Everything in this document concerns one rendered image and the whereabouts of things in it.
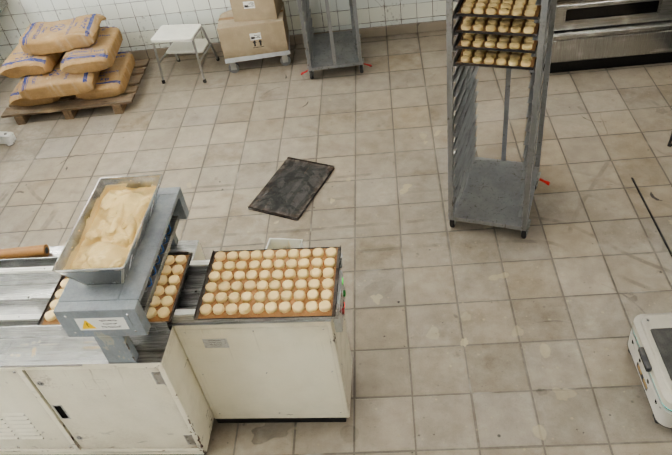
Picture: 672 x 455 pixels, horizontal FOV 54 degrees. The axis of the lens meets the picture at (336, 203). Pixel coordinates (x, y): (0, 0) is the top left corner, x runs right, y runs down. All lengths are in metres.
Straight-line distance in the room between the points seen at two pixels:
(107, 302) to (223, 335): 0.55
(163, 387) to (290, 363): 0.56
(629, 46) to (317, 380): 3.95
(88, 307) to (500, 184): 2.77
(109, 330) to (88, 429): 0.84
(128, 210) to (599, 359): 2.46
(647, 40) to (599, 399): 3.28
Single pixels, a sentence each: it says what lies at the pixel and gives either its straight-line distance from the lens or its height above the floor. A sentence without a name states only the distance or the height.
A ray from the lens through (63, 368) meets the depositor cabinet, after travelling 3.07.
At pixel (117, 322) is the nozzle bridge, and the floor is 1.11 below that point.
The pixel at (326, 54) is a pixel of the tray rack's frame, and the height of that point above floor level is 0.15.
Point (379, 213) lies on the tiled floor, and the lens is 4.47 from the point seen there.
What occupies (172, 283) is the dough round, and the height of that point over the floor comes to 0.92.
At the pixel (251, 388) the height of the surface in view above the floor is 0.36.
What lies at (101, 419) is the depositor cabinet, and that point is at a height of 0.40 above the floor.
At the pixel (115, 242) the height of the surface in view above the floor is 1.29.
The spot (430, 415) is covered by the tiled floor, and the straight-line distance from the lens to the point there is 3.48.
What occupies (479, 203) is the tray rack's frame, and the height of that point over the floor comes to 0.15.
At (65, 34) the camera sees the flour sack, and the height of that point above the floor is 0.68.
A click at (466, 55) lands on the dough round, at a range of 3.62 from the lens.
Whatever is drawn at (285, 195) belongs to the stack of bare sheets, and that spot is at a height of 0.02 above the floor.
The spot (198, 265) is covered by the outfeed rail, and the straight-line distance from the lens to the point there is 3.08.
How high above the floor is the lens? 2.99
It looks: 41 degrees down
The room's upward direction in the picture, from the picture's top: 9 degrees counter-clockwise
